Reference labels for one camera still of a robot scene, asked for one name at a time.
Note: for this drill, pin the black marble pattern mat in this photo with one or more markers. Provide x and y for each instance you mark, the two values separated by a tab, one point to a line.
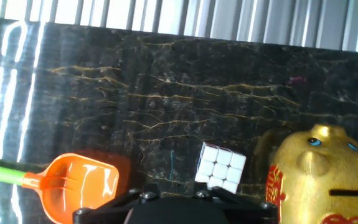
166	93

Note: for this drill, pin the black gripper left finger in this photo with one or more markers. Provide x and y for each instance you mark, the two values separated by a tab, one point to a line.
110	213

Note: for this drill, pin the white faced puzzle cube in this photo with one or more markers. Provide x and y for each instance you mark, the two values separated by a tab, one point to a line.
219	168

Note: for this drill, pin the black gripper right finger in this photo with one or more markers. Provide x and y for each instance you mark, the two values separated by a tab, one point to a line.
247	213

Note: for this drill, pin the golden piggy bank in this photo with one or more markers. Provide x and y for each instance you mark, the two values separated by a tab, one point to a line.
318	180

